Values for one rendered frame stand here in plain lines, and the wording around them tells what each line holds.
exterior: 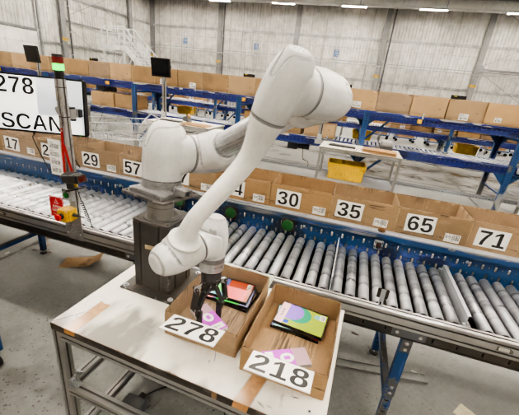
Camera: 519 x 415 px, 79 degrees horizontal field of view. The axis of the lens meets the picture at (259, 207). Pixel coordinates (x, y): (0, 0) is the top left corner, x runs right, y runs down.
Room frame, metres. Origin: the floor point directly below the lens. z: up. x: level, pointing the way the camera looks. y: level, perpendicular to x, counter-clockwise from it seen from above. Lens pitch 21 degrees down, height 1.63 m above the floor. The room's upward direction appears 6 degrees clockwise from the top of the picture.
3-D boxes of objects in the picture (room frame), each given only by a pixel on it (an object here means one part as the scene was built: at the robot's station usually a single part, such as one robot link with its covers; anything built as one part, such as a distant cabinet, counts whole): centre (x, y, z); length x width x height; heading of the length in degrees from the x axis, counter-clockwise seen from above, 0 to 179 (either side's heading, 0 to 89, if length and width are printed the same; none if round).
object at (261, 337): (0.91, -0.18, 0.80); 0.38 x 0.28 x 0.10; 163
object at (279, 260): (1.60, -0.16, 0.72); 0.52 x 0.05 x 0.05; 165
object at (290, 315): (1.00, -0.21, 0.79); 0.19 x 0.14 x 0.02; 69
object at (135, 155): (2.34, 0.84, 0.97); 0.39 x 0.29 x 0.17; 75
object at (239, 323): (1.04, 0.11, 0.80); 0.38 x 0.28 x 0.10; 164
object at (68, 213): (1.58, 1.04, 0.84); 0.15 x 0.09 x 0.07; 75
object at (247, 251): (1.65, 0.03, 0.72); 0.52 x 0.05 x 0.05; 165
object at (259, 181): (2.14, 0.09, 0.96); 0.39 x 0.29 x 0.17; 75
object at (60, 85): (1.65, 1.06, 1.11); 0.12 x 0.05 x 0.88; 75
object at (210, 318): (0.97, 0.15, 0.76); 0.16 x 0.07 x 0.02; 41
